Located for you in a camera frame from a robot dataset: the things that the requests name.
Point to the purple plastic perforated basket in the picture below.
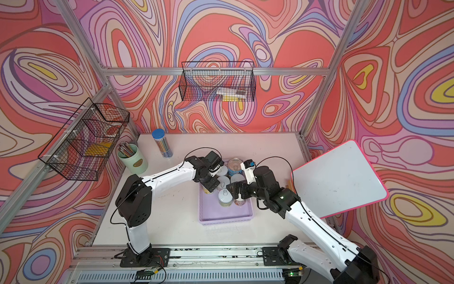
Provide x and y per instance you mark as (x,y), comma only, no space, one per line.
(210,211)

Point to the items in back basket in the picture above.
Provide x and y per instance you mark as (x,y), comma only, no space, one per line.
(231,95)

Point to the large blue label can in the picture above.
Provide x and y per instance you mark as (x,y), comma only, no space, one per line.
(234,166)

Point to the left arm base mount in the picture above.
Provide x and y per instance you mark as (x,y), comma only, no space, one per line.
(149,257)

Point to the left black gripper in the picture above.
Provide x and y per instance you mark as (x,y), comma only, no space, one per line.
(213,184)

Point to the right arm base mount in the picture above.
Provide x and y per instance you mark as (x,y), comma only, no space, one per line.
(278,255)

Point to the wooden board stand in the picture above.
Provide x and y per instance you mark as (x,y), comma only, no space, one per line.
(290,185)

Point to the orange label pull-tab can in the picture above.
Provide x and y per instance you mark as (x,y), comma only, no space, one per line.
(223,171)

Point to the black wire basket wall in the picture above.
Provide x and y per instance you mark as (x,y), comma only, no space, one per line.
(200,79)
(86,141)

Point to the orange can plastic lid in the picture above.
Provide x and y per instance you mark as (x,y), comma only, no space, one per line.
(237,178)

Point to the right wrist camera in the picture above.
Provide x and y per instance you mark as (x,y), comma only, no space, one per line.
(248,168)

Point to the clear tube blue lid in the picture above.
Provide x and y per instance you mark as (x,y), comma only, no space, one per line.
(159,137)

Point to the green cup with pencils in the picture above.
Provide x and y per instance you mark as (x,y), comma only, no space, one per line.
(132,158)

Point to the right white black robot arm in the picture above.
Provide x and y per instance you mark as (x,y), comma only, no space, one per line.
(337,259)

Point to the white board pink frame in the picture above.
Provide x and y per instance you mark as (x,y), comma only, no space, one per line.
(338,181)

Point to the black wire basket left wall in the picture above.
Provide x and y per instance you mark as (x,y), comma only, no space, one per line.
(86,141)

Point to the black wire basket back wall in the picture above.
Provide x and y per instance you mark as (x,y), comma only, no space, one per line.
(200,79)

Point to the can with white plastic lid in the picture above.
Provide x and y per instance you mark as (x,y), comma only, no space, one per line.
(239,202)

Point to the aluminium rail front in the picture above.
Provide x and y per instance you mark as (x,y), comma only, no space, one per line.
(207,264)

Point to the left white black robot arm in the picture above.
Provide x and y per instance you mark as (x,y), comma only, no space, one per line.
(134,202)

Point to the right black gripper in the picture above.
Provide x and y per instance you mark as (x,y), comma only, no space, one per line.
(243,185)

